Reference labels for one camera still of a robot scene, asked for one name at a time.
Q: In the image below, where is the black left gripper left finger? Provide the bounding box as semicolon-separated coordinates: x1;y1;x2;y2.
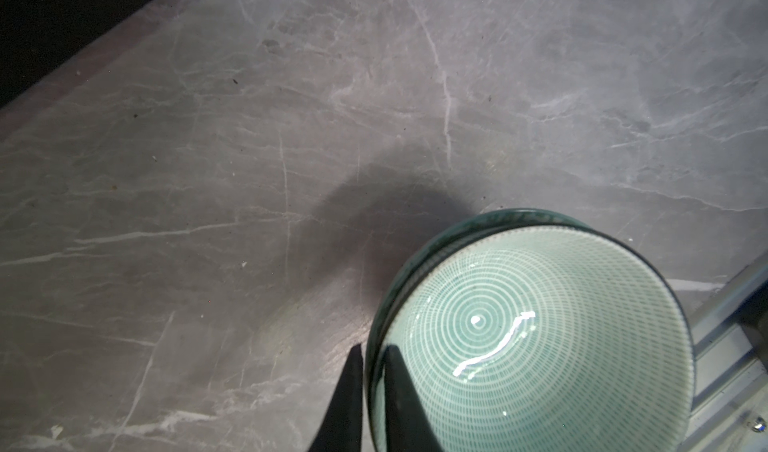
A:
308;344;364;452

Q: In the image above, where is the mint green bowl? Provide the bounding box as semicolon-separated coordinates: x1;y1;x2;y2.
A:
366;209;696;451

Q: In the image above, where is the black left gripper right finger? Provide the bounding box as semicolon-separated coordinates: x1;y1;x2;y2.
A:
384;345;443;452

